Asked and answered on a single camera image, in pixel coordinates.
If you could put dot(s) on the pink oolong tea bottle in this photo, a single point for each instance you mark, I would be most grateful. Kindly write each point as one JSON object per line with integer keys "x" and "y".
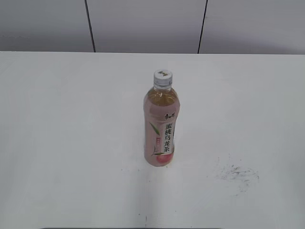
{"x": 161, "y": 107}

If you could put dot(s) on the white bottle cap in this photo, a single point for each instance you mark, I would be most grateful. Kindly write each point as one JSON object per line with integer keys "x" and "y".
{"x": 162, "y": 78}

